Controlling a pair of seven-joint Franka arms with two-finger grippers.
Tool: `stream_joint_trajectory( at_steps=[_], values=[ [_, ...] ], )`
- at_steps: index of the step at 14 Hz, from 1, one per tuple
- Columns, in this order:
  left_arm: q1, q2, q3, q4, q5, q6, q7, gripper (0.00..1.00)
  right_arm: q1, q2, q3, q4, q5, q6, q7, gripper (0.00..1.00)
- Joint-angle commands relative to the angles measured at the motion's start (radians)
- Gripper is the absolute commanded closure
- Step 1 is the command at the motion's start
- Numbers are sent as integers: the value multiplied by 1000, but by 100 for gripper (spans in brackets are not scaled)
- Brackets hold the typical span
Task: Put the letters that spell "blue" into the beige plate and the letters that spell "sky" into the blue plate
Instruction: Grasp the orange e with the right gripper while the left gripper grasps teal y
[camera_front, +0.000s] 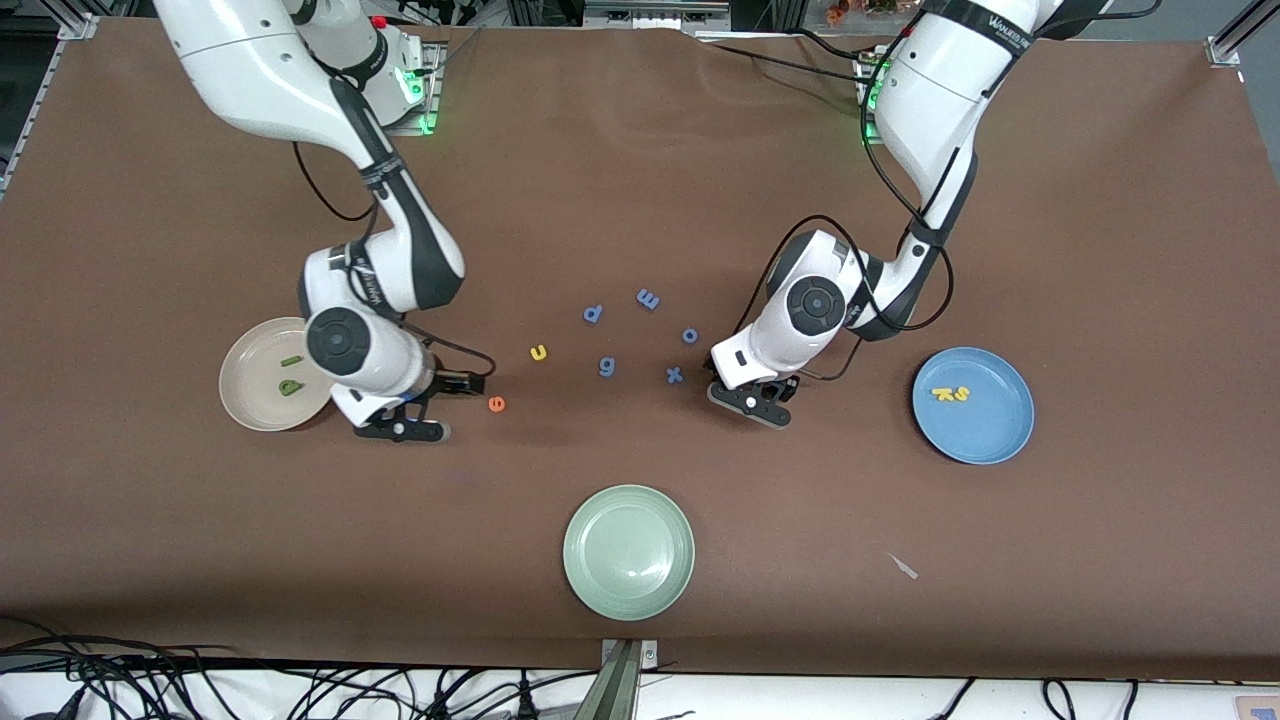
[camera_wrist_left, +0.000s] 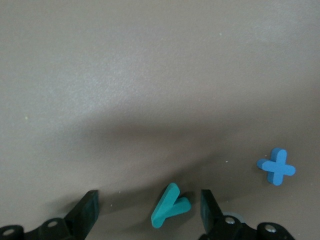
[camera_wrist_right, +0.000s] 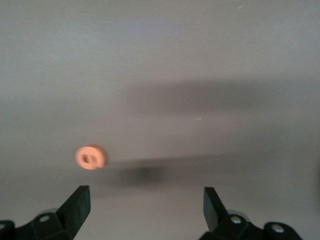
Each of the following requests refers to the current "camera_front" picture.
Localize beige round plate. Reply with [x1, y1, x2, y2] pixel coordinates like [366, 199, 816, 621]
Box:
[218, 316, 339, 433]

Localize blue round plate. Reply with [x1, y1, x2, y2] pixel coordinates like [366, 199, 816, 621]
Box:
[911, 346, 1036, 466]

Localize pale green round plate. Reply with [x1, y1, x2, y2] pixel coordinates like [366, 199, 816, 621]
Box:
[562, 484, 696, 622]

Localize brown table cover sheet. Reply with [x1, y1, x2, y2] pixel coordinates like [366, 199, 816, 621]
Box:
[0, 15, 1280, 683]

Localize aluminium corner profile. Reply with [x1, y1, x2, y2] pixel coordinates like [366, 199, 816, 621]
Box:
[1205, 0, 1280, 69]

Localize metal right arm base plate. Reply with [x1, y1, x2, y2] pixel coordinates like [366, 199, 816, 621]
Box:
[385, 40, 442, 137]

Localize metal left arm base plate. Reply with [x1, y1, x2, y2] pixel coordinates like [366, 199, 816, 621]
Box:
[856, 50, 891, 146]

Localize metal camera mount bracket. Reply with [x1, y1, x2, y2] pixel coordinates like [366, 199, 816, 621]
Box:
[573, 638, 660, 720]

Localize black base power cable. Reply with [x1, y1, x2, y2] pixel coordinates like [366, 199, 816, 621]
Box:
[790, 28, 886, 63]
[700, 40, 871, 89]

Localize aluminium frame rail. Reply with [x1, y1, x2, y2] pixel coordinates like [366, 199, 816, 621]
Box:
[583, 0, 733, 33]

